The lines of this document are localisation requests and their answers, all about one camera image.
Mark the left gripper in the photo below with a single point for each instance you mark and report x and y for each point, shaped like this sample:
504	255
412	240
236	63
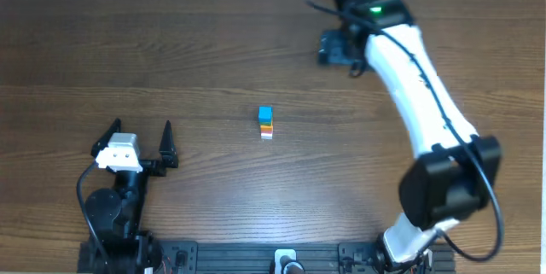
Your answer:
153	168

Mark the orange cube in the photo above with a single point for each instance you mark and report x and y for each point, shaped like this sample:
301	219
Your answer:
267	128

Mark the blue cube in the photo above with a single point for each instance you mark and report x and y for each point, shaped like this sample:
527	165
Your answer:
265	114

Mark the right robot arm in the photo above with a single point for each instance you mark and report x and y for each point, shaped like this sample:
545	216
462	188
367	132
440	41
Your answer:
418	95

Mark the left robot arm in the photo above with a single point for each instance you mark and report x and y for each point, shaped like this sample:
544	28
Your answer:
115	214

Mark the white cube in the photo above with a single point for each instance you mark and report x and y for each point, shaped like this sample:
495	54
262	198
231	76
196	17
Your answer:
267	136

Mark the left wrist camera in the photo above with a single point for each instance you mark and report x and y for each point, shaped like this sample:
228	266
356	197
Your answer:
119	152

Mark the mounting rail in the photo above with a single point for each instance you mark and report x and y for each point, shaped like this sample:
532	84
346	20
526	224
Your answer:
256	258

